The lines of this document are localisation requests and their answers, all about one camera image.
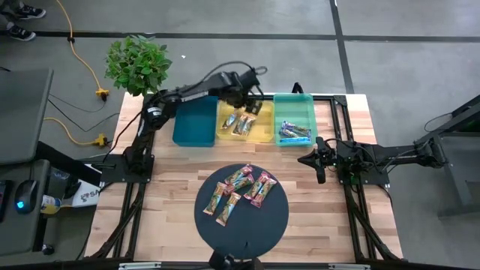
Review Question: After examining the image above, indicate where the black aluminium rig frame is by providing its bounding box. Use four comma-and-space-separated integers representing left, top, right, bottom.
82, 92, 405, 270

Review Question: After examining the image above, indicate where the blue-ended Chewy granola bar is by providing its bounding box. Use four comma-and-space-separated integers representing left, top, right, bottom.
280, 136, 313, 146
280, 120, 313, 138
278, 127, 301, 140

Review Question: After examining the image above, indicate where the dark teal plastic bin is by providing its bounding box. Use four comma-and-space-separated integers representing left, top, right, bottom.
172, 95, 220, 148

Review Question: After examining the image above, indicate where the yellow translucent plastic bin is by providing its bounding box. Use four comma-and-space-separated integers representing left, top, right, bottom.
216, 97, 276, 144

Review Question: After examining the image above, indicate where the black computer mouse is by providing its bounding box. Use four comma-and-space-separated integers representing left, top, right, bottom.
13, 178, 38, 215

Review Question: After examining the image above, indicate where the red-ended Chewy granola bar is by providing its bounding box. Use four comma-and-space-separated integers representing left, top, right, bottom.
250, 178, 278, 209
242, 171, 272, 201
223, 163, 254, 185
223, 174, 256, 196

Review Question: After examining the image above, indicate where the grey desk top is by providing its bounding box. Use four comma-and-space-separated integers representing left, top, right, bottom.
0, 67, 54, 166
0, 159, 52, 257

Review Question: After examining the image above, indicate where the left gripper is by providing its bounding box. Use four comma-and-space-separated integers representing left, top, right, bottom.
228, 80, 264, 116

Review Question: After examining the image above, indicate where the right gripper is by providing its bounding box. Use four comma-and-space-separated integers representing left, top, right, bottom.
297, 136, 337, 185

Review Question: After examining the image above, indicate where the person's shoe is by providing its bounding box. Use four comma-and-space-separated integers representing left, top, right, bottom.
14, 3, 48, 20
5, 21, 38, 42

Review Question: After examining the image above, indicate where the white box with logo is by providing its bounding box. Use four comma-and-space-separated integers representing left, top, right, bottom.
70, 179, 102, 209

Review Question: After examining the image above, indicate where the light turquoise plastic bin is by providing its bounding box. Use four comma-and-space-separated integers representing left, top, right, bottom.
272, 92, 320, 149

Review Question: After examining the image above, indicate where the black bulky device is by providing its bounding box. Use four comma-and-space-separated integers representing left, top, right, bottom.
208, 250, 263, 270

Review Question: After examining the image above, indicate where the dark round plate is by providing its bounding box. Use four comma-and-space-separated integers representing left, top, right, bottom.
193, 163, 290, 260

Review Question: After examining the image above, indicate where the yellow and white bottle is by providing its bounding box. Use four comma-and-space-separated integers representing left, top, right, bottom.
40, 193, 63, 215

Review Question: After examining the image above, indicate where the orange extension cable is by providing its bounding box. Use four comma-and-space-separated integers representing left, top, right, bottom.
43, 117, 110, 148
55, 0, 111, 101

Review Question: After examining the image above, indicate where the silver aluminium bracket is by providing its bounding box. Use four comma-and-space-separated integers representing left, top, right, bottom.
118, 262, 162, 270
328, 263, 371, 270

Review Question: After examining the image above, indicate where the black floor cable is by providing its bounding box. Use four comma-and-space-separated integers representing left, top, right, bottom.
47, 97, 122, 133

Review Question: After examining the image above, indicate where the potted green plant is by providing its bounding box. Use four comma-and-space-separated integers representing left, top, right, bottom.
103, 34, 174, 98

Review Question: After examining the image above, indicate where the dark grey metal stand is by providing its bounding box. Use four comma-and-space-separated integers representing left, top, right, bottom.
412, 93, 480, 218

